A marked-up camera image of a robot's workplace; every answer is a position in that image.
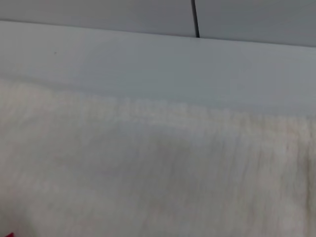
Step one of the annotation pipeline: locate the white ribbed towel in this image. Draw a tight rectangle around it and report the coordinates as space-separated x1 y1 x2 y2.
0 78 316 237

